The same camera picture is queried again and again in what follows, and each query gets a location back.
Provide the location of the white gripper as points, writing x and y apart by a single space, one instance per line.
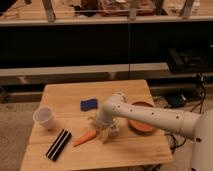
100 127

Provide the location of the orange carrot-shaped pepper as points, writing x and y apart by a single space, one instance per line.
89 135

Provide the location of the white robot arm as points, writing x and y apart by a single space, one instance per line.
196 127

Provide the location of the blue cloth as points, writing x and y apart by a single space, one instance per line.
86 105

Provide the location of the wooden table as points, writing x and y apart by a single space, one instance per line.
128 149

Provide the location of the black white striped block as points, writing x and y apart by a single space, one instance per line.
57 147

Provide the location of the orange round plate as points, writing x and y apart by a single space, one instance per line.
139 126

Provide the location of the white plastic cup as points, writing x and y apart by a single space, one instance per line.
44 117

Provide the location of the black box on floor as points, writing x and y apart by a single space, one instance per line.
176 100

